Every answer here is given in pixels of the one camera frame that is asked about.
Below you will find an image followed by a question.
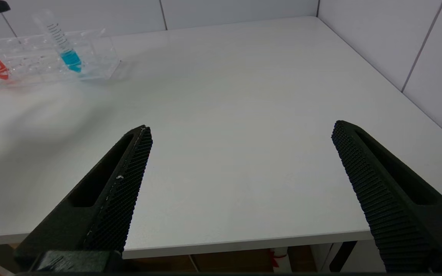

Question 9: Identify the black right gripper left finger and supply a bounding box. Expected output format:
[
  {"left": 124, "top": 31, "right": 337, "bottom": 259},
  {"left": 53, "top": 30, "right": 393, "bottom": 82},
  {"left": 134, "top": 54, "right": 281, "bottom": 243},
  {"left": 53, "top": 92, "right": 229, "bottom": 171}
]
[{"left": 14, "top": 125, "right": 153, "bottom": 271}]

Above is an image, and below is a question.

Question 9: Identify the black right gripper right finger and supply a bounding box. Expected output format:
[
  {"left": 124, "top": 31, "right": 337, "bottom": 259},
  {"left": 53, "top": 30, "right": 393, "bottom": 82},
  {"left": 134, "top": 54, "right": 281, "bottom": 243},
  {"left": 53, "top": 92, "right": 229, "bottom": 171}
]
[{"left": 331, "top": 120, "right": 442, "bottom": 273}]

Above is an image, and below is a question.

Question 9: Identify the test tube with blue pigment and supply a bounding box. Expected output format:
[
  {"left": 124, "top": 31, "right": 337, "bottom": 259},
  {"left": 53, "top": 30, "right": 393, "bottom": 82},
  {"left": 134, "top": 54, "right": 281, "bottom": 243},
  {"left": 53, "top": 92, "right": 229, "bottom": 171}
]
[{"left": 32, "top": 11, "right": 83, "bottom": 74}]

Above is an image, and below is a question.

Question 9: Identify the clear acrylic test tube rack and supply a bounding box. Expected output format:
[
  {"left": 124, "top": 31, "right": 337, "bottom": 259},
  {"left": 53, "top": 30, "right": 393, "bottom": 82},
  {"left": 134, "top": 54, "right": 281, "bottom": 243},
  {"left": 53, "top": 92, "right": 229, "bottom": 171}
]
[{"left": 0, "top": 29, "right": 121, "bottom": 92}]

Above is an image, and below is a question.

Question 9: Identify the black table leg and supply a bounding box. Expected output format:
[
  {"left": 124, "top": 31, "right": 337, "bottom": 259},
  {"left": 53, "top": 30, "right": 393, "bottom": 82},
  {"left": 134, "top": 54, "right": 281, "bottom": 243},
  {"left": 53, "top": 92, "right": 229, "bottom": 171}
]
[{"left": 329, "top": 241, "right": 359, "bottom": 273}]

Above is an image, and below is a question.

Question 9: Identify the red and white object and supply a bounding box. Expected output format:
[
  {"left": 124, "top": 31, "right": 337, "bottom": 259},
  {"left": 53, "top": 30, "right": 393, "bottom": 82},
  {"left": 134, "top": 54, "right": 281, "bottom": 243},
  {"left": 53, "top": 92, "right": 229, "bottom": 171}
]
[{"left": 270, "top": 248, "right": 292, "bottom": 271}]

